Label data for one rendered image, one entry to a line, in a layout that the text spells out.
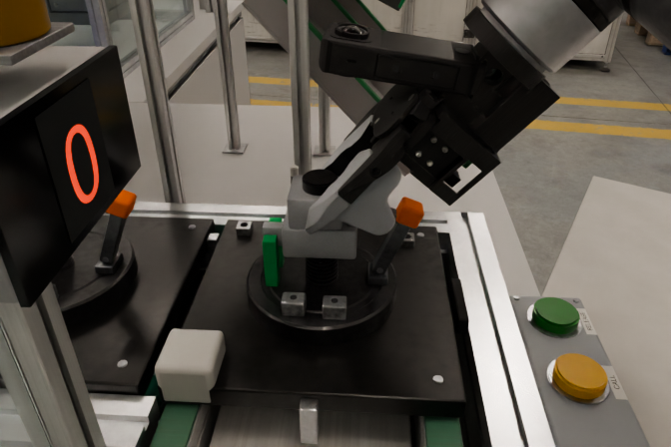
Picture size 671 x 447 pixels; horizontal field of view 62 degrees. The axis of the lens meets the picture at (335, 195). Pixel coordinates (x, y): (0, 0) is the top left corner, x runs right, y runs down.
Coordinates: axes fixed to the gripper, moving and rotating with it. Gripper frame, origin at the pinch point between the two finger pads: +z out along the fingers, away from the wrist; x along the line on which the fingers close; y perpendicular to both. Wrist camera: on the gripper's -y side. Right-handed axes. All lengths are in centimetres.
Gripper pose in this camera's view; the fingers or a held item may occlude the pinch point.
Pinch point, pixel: (314, 199)
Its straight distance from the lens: 47.9
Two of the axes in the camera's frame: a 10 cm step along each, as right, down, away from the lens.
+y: 7.6, 5.8, 3.0
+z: -6.4, 6.3, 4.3
